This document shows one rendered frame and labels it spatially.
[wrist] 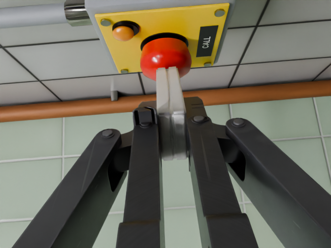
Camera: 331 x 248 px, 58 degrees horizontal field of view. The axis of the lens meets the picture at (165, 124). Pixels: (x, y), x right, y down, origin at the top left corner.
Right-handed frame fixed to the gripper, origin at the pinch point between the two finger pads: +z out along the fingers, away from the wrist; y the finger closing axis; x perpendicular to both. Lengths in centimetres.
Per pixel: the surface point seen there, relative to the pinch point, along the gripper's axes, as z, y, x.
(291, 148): 24.9, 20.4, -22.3
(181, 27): 5.1, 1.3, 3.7
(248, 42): 21.6, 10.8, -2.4
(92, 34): 18.2, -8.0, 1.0
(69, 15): 8.4, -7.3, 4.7
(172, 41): 5.1, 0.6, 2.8
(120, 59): 8.0, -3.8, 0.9
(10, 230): 17.9, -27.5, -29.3
